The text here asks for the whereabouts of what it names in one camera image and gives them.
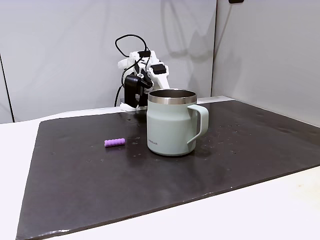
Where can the purple pen grip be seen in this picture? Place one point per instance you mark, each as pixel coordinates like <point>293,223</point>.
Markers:
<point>114,143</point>

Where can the black camera box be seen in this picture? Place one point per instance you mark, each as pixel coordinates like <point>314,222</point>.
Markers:
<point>131,90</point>

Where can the pale green steel mug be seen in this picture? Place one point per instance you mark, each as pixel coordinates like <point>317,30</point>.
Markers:
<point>170,130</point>

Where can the black table mat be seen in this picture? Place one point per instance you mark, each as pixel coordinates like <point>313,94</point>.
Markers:
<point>100,187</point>

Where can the black wall-mounted object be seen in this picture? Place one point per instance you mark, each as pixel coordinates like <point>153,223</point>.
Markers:
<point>236,1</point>

